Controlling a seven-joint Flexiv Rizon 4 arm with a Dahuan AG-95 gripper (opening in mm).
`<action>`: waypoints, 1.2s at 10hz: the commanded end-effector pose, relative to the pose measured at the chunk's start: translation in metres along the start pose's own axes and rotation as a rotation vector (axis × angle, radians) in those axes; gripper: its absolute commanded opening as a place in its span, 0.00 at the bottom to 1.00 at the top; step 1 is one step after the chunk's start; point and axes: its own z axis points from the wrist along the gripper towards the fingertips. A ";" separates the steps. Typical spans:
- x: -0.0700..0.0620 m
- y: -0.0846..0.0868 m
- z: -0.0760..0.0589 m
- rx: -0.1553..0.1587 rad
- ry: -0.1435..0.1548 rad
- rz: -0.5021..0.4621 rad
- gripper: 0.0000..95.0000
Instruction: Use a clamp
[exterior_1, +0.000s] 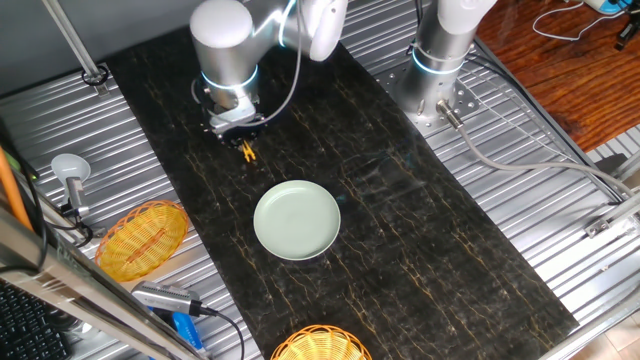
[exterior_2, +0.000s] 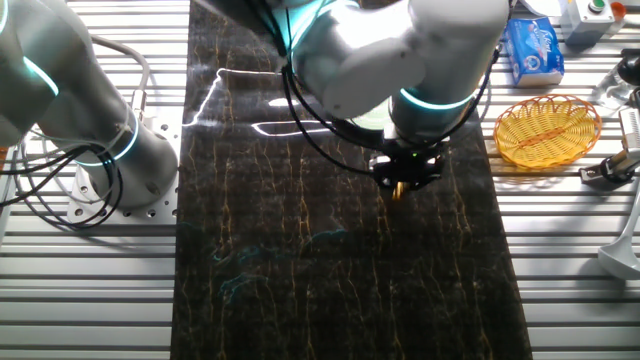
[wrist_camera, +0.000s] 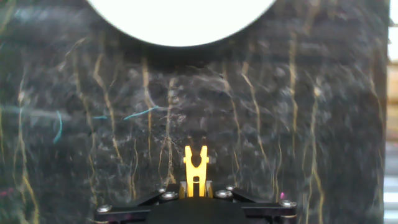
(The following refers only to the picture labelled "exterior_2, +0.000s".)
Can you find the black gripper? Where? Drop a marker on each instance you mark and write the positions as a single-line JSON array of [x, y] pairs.
[[415, 152]]

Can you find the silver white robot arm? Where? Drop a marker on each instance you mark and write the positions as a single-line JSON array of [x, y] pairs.
[[350, 65]]

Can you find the pale green round plate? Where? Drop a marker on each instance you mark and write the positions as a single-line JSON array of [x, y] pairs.
[[375, 120]]

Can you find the black marble pattern mat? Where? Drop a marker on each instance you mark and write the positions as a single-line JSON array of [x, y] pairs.
[[325, 280]]

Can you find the orange yellow woven basket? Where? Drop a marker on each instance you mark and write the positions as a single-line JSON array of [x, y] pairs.
[[547, 132]]

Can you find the blue tissue pack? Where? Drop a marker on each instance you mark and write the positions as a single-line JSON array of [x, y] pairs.
[[535, 52]]

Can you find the white paper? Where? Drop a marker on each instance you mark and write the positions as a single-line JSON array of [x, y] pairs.
[[542, 6]]

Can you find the clear plastic item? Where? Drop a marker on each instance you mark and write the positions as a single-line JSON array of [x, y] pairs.
[[612, 90]]

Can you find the grey button box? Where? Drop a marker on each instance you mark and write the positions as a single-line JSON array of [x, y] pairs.
[[585, 25]]

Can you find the black round object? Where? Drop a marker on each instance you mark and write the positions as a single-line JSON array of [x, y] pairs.
[[631, 67]]

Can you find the orange round object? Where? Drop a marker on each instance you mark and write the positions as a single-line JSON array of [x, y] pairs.
[[618, 10]]

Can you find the black grey clamp mount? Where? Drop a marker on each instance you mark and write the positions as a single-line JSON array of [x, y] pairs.
[[612, 167]]

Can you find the grey depth camera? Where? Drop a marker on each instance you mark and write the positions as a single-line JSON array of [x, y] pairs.
[[631, 127]]

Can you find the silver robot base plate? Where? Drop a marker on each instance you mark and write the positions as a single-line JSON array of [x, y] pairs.
[[167, 200]]

